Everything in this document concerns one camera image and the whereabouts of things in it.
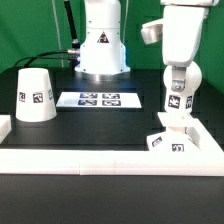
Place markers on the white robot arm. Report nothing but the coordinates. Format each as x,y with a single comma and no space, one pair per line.
103,55

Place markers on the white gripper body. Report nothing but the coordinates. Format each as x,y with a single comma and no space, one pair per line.
180,32

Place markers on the white lamp bulb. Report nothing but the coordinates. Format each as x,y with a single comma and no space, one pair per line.
181,103

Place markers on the white lamp shade cone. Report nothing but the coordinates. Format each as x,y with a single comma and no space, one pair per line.
35,100

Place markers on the white marker sheet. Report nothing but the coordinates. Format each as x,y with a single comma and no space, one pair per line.
98,100

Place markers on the white U-shaped frame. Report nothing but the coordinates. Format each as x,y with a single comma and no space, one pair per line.
207,161

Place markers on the white lamp base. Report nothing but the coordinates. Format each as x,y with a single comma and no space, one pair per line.
174,139

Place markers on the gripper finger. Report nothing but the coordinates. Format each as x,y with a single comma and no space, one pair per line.
178,78

